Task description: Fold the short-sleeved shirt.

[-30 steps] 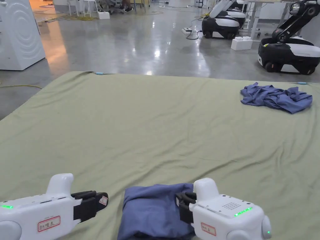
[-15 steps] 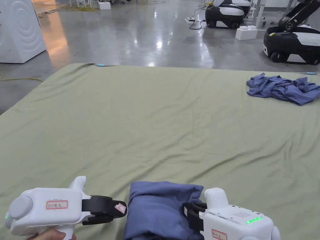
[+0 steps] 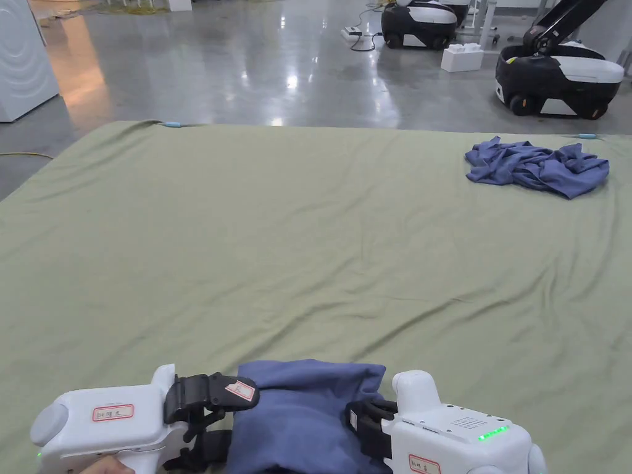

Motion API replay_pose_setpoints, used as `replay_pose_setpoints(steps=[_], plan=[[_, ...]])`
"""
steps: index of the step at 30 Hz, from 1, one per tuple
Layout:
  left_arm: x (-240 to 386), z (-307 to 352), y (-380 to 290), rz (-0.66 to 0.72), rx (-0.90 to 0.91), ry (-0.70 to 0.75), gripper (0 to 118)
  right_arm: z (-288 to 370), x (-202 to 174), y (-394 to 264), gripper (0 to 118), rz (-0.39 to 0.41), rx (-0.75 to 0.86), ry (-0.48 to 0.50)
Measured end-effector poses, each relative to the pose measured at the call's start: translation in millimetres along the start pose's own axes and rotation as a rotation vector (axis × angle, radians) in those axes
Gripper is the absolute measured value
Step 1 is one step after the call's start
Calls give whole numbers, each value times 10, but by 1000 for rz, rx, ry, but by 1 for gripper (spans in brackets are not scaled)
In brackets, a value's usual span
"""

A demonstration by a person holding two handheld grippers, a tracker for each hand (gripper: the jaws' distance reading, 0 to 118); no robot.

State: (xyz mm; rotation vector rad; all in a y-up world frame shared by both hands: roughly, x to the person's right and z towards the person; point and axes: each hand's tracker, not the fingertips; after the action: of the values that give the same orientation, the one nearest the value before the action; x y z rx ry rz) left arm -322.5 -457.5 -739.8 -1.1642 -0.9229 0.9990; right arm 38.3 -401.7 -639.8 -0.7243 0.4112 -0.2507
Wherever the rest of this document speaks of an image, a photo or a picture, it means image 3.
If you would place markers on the white power strip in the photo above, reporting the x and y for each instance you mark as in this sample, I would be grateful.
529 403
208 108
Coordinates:
351 33

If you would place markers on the bunched blue garment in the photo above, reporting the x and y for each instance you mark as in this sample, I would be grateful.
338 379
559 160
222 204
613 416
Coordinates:
533 168

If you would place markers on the blue garment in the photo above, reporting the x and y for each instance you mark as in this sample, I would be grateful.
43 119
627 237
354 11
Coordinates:
533 168
296 414

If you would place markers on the person's left hand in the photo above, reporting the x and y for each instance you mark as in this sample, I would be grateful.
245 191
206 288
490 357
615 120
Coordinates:
111 465

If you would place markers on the white washing machine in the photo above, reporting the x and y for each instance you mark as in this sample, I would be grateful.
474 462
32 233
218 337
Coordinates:
22 59

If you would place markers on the blue sheet clip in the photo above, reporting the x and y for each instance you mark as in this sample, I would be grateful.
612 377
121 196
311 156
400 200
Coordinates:
586 136
174 124

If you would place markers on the white foam box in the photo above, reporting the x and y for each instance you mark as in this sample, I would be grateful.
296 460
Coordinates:
461 58

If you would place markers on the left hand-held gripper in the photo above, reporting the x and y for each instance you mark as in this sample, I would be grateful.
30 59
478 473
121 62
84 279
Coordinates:
108 434

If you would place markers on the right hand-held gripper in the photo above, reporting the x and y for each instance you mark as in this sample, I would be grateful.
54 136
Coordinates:
454 439

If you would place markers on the black and white wheeled robot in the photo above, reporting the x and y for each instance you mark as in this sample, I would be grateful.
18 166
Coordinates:
558 79
419 22

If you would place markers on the bed with pale green sheet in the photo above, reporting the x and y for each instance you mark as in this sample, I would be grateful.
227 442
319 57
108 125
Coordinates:
276 237

